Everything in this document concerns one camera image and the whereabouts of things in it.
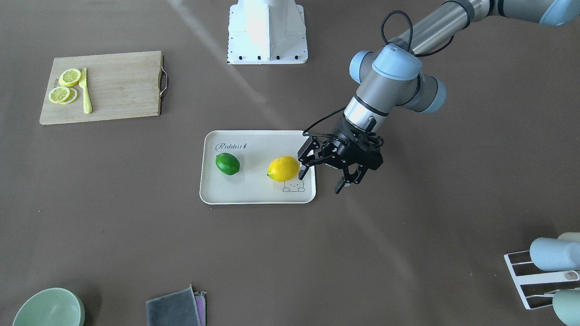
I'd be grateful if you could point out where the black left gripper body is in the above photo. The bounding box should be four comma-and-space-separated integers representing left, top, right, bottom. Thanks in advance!
317, 116, 384, 170

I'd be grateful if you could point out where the yellow lemon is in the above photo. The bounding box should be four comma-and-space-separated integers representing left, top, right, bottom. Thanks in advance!
267, 156, 300, 182

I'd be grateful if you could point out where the green lime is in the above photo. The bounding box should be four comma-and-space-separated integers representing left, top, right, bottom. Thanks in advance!
215, 153, 241, 176

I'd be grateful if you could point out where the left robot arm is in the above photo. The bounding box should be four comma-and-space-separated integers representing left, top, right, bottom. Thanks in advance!
297, 0, 580, 193

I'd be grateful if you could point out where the cream rabbit tray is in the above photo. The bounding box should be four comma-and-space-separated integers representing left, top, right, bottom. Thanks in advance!
199, 130, 317, 205

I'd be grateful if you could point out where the wooden cutting board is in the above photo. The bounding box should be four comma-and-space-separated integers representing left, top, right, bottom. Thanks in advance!
39, 50, 168, 125

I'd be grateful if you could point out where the grey folded cloth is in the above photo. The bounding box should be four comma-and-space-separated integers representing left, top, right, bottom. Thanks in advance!
145, 286, 207, 326

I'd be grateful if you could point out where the light blue cup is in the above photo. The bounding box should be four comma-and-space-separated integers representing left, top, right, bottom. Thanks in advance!
530, 238, 580, 272

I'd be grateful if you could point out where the yellow plastic knife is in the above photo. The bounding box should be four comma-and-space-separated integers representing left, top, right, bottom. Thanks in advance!
78, 68, 92, 114

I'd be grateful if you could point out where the white cup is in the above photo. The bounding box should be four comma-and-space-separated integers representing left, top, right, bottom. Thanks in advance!
557, 232, 580, 243

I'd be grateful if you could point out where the lemon slice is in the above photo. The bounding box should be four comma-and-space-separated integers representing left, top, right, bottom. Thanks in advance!
48, 86, 71, 104
60, 87, 78, 105
58, 68, 82, 87

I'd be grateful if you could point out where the mint green cup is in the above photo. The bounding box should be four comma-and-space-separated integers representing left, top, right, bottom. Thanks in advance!
552, 289, 580, 326

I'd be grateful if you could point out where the mint green bowl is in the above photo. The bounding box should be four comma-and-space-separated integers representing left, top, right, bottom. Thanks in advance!
12, 288, 85, 326

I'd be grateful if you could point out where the white camera stand column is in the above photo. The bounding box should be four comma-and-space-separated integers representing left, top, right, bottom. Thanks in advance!
227, 0, 309, 65

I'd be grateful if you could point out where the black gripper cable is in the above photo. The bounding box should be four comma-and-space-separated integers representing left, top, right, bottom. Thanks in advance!
302, 10, 455, 137

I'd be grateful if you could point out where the white wire cup rack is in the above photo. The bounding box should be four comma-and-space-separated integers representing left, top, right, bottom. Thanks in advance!
503, 250, 580, 310

